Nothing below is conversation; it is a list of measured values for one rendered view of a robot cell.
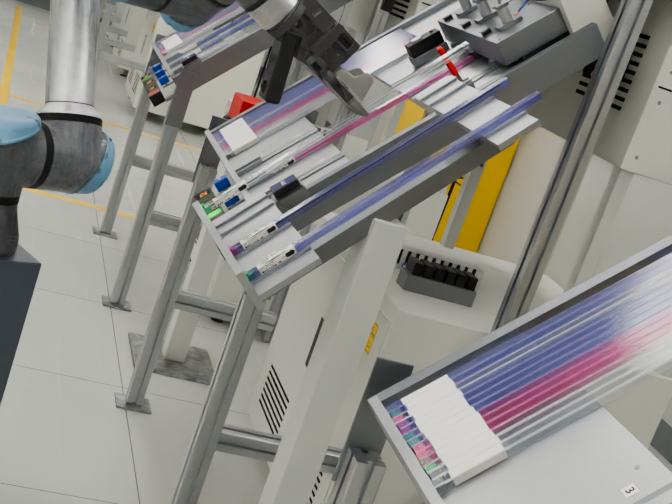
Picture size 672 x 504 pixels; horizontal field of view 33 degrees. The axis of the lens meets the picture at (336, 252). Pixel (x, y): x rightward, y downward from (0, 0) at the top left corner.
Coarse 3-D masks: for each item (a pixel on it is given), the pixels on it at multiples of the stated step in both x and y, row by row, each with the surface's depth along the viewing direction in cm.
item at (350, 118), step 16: (464, 48) 184; (432, 64) 183; (416, 80) 183; (384, 96) 182; (352, 112) 183; (368, 112) 182; (336, 128) 182; (304, 144) 181; (288, 160) 181; (256, 176) 180; (208, 208) 180
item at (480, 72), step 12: (456, 0) 268; (444, 12) 263; (420, 24) 264; (432, 24) 260; (444, 36) 247; (408, 60) 244; (432, 60) 236; (456, 60) 229; (480, 60) 222; (516, 60) 212; (384, 72) 245; (396, 72) 241; (408, 72) 237; (468, 72) 219; (480, 72) 215; (492, 72) 213; (432, 84) 223; (480, 84) 210
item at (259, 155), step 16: (288, 128) 243; (304, 128) 238; (256, 144) 244; (272, 144) 238; (288, 144) 233; (240, 160) 239; (256, 160) 233; (272, 160) 229; (304, 160) 220; (320, 160) 216; (336, 160) 211; (240, 176) 230; (272, 176) 221; (304, 176) 212; (320, 176) 208; (256, 192) 217
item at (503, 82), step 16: (480, 96) 175; (448, 112) 176; (464, 112) 175; (432, 128) 175; (400, 144) 174; (384, 160) 174; (352, 176) 173; (320, 192) 174; (336, 192) 174; (304, 208) 173
